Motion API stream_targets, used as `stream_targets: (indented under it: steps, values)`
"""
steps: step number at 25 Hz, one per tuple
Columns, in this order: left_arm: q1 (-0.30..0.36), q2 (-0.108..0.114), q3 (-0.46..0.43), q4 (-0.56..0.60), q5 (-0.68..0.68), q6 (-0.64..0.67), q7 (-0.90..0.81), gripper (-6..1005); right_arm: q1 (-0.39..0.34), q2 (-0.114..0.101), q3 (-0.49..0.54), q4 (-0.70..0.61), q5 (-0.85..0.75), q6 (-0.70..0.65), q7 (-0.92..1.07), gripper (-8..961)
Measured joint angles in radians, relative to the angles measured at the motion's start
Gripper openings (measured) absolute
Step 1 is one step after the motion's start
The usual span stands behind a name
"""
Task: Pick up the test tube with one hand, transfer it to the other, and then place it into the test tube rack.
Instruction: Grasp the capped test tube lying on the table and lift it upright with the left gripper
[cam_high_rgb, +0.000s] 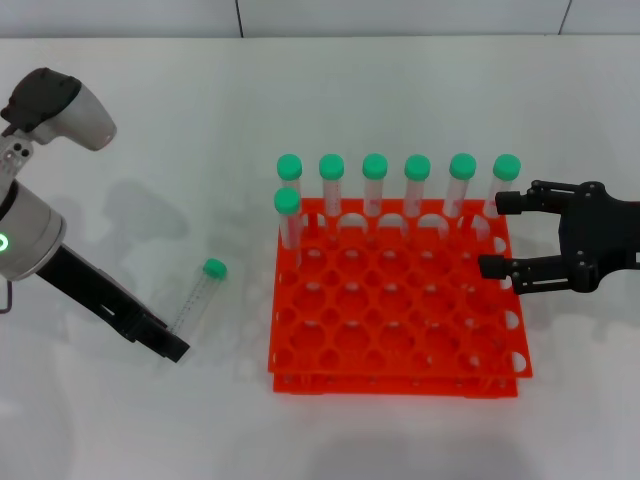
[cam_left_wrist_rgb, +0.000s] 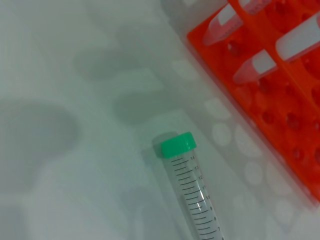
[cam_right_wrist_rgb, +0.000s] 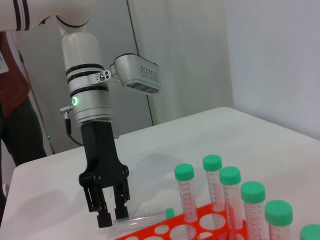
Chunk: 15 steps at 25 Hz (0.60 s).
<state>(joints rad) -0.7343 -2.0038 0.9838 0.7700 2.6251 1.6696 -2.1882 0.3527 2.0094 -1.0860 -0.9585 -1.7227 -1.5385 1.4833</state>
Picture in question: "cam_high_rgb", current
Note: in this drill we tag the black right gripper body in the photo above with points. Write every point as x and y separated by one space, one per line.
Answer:
595 235

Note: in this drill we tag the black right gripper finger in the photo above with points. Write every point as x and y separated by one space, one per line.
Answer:
507 204
492 266

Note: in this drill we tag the orange plastic test tube rack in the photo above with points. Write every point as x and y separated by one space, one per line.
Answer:
400 320

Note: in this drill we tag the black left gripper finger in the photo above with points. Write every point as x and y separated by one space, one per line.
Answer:
167 345

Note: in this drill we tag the clear test tube green cap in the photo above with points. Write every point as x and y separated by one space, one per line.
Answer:
375 166
290 166
417 167
215 268
287 200
462 166
331 166
506 167

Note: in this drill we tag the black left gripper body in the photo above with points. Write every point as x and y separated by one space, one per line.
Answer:
80 285

